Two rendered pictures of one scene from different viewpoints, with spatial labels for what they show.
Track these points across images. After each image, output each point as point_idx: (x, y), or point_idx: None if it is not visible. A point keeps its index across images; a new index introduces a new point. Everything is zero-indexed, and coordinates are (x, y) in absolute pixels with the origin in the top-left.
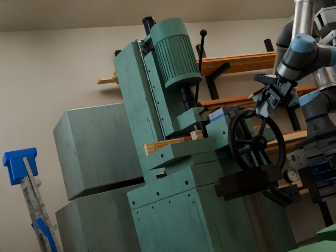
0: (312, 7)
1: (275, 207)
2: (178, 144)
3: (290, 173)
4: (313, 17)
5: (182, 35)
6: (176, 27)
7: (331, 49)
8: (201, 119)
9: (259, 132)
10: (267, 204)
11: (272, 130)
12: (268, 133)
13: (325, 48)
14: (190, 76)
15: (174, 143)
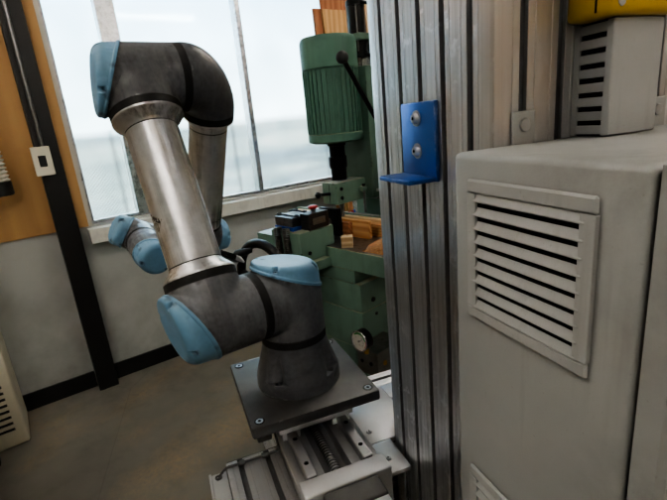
0: (191, 138)
1: (351, 356)
2: (262, 235)
3: (355, 336)
4: (195, 158)
5: (310, 69)
6: (303, 57)
7: (132, 255)
8: (330, 200)
9: (354, 256)
10: (341, 346)
11: (378, 262)
12: (368, 264)
13: (130, 249)
14: (311, 140)
15: (259, 233)
